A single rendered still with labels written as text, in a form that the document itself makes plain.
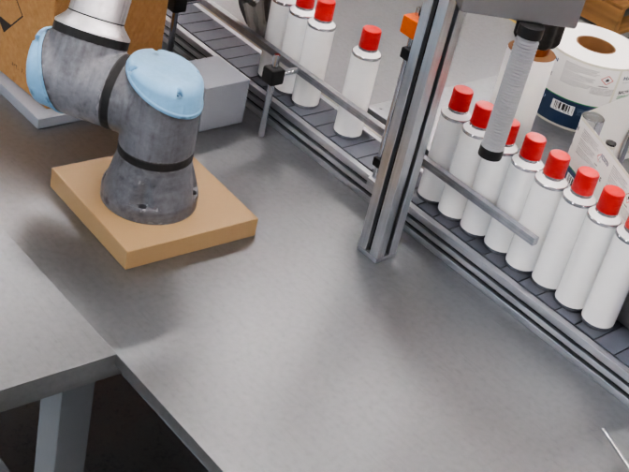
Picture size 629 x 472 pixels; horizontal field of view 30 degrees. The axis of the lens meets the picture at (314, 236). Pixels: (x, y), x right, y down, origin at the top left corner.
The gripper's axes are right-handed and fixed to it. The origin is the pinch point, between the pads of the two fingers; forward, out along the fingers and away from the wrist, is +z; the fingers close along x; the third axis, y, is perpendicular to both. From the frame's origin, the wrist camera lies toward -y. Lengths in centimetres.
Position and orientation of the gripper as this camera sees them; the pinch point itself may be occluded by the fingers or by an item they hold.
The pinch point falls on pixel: (261, 42)
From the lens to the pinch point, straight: 224.8
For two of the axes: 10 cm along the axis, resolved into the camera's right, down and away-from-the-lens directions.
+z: 1.5, 9.7, 2.0
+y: 7.5, -2.4, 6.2
